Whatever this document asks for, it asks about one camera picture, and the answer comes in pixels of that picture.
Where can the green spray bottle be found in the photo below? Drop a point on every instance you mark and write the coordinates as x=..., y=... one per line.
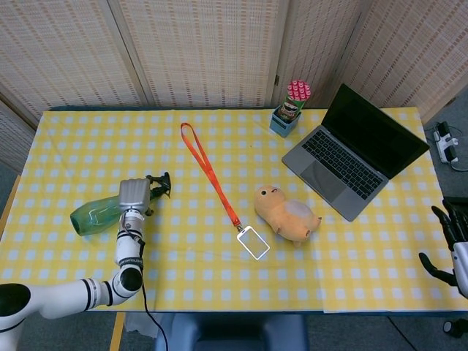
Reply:
x=95, y=217

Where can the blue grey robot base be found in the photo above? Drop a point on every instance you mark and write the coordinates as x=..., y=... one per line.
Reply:
x=226, y=332

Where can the blue square holder box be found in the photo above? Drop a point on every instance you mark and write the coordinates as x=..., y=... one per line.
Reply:
x=279, y=128

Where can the black caster wheel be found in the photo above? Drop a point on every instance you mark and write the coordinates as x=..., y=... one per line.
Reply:
x=453, y=327

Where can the yellow checked tablecloth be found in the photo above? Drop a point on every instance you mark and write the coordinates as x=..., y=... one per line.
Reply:
x=219, y=278

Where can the metal screen hinge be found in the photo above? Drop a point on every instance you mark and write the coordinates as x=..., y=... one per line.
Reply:
x=276, y=79

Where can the grey open laptop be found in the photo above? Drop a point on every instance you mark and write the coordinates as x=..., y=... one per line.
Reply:
x=373, y=131

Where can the green Pringles can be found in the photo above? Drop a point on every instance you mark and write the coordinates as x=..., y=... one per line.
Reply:
x=298, y=91

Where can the white power strip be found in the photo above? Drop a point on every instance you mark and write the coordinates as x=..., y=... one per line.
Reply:
x=446, y=146

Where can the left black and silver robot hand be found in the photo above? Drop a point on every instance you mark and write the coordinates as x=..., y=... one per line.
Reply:
x=133, y=194

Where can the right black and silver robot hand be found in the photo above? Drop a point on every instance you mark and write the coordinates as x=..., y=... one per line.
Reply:
x=461, y=263

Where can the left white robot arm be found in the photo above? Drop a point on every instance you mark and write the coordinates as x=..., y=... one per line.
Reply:
x=55, y=296

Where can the woven bamboo screen panel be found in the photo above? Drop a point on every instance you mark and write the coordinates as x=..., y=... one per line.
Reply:
x=413, y=44
x=204, y=47
x=314, y=36
x=11, y=139
x=55, y=47

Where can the tan plush animal toy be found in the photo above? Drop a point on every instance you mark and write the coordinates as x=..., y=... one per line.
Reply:
x=289, y=215

